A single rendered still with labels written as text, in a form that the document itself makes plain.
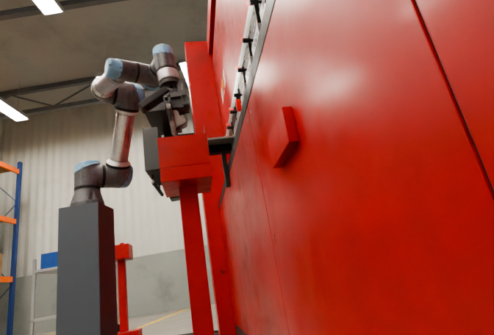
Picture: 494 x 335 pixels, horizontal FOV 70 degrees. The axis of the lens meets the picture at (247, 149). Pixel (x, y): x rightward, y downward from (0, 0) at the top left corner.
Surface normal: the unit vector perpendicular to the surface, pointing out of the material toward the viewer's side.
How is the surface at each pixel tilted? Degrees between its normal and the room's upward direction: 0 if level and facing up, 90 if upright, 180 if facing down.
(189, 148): 90
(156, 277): 90
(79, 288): 90
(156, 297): 90
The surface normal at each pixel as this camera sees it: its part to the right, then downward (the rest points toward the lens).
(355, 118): -0.98, 0.11
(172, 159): 0.12, -0.37
